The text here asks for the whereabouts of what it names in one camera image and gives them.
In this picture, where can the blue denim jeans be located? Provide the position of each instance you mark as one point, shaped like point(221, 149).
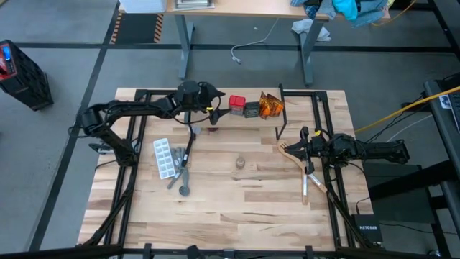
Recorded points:
point(326, 9)

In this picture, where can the wooden desk with grey legs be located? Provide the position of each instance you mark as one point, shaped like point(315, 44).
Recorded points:
point(251, 9)

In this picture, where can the black aluminium table frame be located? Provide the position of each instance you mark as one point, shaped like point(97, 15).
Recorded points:
point(154, 92)

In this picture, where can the cyan garment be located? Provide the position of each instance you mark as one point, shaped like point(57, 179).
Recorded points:
point(345, 9)

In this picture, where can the white crumpled cloth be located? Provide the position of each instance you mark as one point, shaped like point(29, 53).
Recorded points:
point(309, 28)

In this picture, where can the slotted wooden spatula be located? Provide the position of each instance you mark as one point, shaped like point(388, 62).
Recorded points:
point(283, 144)

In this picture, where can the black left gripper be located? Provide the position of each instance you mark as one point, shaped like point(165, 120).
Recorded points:
point(205, 96)

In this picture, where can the orange taco seasoning packet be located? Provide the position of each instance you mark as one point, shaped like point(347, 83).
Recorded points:
point(265, 108)

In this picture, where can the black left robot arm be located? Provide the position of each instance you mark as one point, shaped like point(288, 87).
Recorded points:
point(136, 106)

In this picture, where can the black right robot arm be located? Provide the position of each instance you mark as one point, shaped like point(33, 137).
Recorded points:
point(377, 151)

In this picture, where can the black crate with red device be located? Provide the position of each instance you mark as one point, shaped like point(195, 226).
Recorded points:
point(25, 79)

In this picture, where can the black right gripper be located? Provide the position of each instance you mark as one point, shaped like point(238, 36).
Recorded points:
point(316, 149)

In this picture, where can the small glass spice jar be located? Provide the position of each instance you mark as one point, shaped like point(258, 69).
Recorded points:
point(240, 163)

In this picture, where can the black Netgear switch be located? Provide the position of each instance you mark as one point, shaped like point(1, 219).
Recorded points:
point(367, 228)

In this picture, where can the dark grey equipment box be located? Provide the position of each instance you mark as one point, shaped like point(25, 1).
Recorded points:
point(395, 194)

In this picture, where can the red-lidded spice tin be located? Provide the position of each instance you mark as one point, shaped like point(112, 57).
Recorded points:
point(237, 101)

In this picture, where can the dark plaid garment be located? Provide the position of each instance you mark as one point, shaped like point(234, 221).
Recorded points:
point(309, 11)

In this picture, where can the light blue denim garment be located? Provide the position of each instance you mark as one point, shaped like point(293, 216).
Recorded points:
point(373, 12)

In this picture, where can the large grey measuring spoon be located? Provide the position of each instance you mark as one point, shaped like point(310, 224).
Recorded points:
point(184, 190)

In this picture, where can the black spice tin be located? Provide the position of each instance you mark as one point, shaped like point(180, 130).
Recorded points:
point(251, 109)

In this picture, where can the black measuring spoon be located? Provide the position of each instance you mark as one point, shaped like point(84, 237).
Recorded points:
point(189, 147)

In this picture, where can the wooden shelf with black legs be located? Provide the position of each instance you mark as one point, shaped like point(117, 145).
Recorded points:
point(240, 123)

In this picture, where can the black hazard-striped floor mat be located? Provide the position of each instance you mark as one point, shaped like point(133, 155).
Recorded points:
point(138, 28)

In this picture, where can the white ice cube tray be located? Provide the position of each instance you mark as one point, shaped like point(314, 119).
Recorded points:
point(164, 158)

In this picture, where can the orange carton with red lid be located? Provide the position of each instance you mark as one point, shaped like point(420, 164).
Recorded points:
point(278, 106)

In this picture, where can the grey plastic utensil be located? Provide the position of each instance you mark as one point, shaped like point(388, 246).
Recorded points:
point(196, 130)

